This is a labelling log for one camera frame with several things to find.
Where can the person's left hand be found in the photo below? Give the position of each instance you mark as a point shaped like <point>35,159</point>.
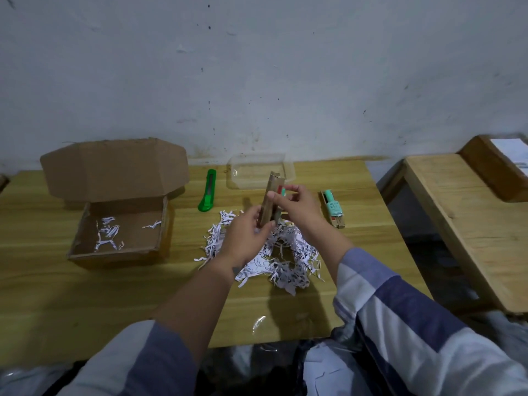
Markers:
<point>241,239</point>

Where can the person's right hand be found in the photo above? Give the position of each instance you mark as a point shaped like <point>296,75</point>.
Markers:
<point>303,214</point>

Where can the person's left thumb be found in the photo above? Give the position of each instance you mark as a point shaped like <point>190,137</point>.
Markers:
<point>267,227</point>

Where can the person's right thumb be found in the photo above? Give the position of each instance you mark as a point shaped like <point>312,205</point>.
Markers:
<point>277,195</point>

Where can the small green and red bottle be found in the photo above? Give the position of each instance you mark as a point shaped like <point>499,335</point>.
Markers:
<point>282,190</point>

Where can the small brown cardboard sleeve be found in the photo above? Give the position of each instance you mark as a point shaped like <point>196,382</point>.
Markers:
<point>269,204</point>

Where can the person's left forearm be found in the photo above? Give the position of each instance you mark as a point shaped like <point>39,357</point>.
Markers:
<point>181,313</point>

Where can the person's right forearm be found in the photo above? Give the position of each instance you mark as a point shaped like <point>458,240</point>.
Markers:
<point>396,321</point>

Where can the clear plastic tray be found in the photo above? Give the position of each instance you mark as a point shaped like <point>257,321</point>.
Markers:
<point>251,171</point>

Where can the pile of white shredded paper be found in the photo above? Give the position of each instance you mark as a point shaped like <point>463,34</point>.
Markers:
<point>288,263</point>

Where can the mint green small bottle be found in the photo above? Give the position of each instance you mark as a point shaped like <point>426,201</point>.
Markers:
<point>331,204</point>

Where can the brown cardboard insert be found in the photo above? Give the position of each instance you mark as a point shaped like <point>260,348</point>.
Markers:
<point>339,221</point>

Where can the green utility knife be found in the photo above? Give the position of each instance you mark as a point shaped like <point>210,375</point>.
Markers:
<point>207,191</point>

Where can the open brown cardboard box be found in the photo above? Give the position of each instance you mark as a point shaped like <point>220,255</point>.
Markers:
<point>119,189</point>

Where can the torn white paper pieces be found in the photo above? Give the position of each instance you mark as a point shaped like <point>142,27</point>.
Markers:
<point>330,371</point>

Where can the shredded paper strips in box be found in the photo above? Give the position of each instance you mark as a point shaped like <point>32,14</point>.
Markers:
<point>108,235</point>

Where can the wooden bench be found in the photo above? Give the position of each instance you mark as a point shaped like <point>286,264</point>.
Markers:
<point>462,210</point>

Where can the white paper sheet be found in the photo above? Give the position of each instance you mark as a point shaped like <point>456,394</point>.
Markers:
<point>513,154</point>

